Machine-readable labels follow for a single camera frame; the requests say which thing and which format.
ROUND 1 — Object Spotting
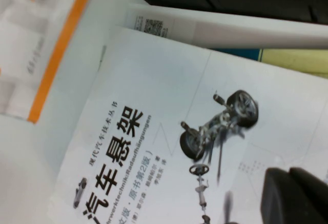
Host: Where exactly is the yellow and blue book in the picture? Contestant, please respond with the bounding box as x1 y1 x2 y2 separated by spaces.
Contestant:
210 47 328 80

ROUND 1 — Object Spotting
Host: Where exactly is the white orange-bordered ROS2 book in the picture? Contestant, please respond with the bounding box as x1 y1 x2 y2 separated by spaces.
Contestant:
0 0 99 125

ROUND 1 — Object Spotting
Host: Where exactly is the white car suspension book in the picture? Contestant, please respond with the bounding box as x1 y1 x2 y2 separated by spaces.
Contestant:
51 26 328 224

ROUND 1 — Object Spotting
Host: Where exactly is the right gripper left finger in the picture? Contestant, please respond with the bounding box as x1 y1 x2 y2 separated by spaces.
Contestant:
260 167 328 224

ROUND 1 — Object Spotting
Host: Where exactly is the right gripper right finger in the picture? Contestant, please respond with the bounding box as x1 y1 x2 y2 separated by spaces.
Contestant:
289 167 328 204

